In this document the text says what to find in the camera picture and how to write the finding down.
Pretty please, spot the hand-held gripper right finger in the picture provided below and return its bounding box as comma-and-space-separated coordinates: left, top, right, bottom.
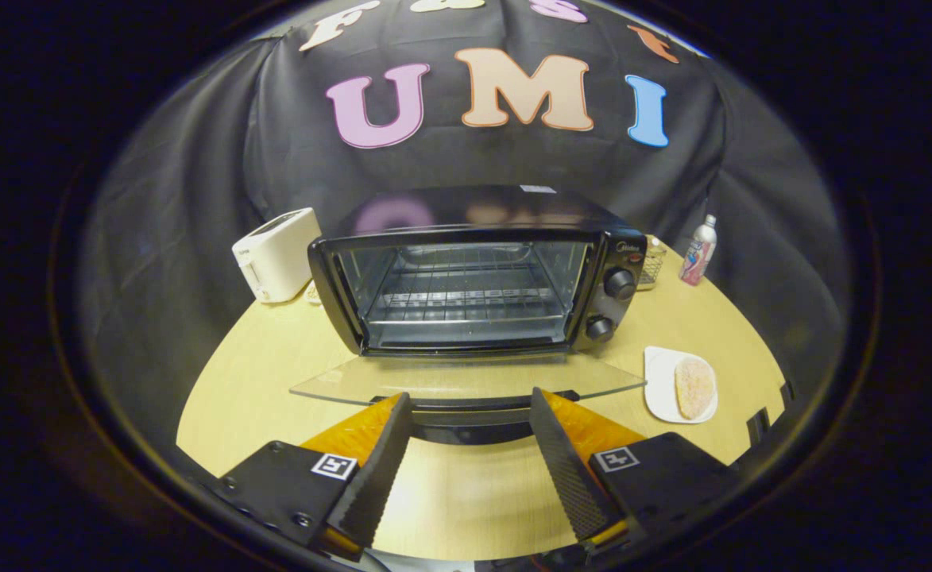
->
529, 387, 741, 545

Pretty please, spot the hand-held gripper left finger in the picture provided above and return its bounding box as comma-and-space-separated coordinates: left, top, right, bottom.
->
213, 392, 413, 555

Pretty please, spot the breaded food patty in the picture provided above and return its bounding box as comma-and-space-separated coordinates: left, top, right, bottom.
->
674, 357, 715, 420

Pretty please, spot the black toaster oven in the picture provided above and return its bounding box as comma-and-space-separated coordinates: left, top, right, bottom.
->
289, 185, 648, 446

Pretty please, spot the white slot toaster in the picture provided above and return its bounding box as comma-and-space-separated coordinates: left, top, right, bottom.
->
232, 207, 322, 304

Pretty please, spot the white square plate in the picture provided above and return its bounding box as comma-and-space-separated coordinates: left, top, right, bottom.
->
643, 346, 719, 425

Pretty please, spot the white pink spray can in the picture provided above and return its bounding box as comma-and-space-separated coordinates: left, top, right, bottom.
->
679, 214, 718, 287

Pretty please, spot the black backdrop cloth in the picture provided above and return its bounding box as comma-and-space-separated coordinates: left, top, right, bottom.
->
76, 0, 852, 477

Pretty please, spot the small wire basket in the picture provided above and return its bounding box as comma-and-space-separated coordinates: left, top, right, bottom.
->
637, 236, 667, 292

